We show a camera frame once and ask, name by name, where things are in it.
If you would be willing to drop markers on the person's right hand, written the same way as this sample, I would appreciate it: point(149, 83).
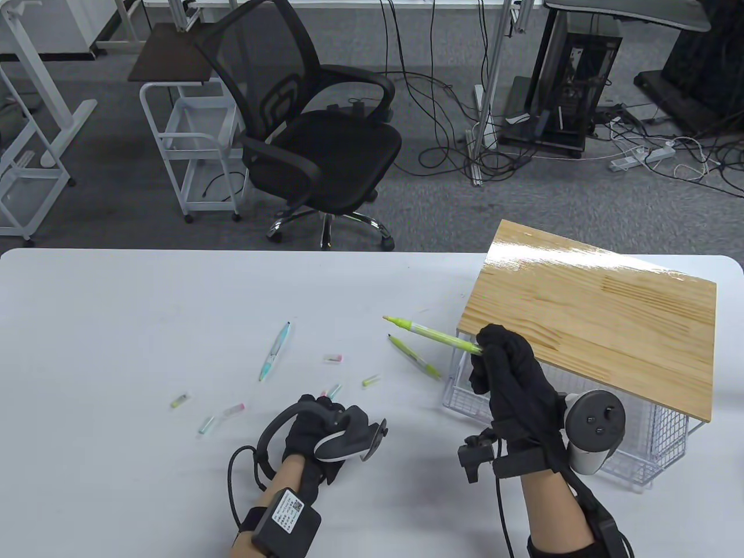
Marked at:
point(517, 383)

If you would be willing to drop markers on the person's left hand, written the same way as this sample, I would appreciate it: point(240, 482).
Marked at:
point(302, 430)

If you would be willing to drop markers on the teal double-ended highlighter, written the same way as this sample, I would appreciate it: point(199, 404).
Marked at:
point(273, 353)

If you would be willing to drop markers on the green highlighter cap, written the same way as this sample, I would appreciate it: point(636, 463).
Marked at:
point(179, 400)
point(371, 381)

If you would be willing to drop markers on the green double-ended highlighter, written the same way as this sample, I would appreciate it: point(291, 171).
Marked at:
point(430, 333)
point(414, 357)

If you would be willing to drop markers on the person's left forearm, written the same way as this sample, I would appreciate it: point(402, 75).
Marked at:
point(285, 476)

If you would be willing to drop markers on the person's right forearm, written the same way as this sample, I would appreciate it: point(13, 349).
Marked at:
point(552, 511)

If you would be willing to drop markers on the grey black hand tracker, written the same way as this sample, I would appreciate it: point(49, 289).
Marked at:
point(343, 444)
point(596, 421)

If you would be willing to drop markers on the black wrist-worn box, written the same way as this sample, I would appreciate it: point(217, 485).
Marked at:
point(288, 517)

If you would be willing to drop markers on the white power strip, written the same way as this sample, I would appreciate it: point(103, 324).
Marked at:
point(639, 157)

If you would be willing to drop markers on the black mesh office chair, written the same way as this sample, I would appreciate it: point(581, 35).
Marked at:
point(325, 145)

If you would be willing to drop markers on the black computer tower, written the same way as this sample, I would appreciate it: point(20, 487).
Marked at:
point(575, 75)

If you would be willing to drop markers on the black stand base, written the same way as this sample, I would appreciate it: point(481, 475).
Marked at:
point(697, 70)

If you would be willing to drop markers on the white standing desk leg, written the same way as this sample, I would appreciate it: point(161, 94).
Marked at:
point(68, 125)

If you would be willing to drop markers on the grey desk top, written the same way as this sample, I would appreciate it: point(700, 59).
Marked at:
point(639, 14)

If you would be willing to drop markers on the white cart with brown top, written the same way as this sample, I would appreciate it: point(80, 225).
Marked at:
point(174, 55)

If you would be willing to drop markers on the white cabinet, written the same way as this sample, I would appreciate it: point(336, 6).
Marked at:
point(70, 23)

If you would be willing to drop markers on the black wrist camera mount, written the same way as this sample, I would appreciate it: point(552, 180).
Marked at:
point(474, 456)

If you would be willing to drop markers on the aluminium frame leg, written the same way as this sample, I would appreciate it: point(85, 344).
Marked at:
point(492, 75)

